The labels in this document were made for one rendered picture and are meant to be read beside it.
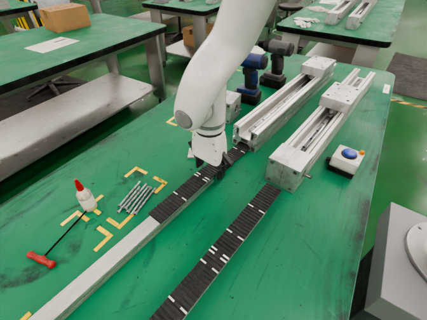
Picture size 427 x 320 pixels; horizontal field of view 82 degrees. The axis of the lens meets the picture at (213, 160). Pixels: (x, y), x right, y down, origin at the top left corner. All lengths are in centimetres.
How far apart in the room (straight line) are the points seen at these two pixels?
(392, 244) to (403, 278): 8
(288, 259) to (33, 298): 58
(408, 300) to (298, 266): 20
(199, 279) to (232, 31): 50
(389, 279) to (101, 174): 81
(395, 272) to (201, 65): 57
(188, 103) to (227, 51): 12
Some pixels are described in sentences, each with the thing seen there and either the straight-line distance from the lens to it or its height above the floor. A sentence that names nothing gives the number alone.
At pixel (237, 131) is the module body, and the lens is 90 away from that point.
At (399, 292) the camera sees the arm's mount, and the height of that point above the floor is 85.
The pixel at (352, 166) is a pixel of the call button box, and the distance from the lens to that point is 87.
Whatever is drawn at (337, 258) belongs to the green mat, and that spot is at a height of 78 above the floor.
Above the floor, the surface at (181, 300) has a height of 81.
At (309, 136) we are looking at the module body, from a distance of 96.
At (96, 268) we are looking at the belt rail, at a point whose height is 81.
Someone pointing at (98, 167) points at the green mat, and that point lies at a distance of 92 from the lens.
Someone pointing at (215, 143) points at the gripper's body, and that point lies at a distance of 65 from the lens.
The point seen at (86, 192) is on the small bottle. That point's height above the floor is 85.
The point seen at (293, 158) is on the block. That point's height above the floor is 87.
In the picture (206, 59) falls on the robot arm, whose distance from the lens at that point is 50.
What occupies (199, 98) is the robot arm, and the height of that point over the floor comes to 112.
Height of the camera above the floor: 136
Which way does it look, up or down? 42 degrees down
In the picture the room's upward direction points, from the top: straight up
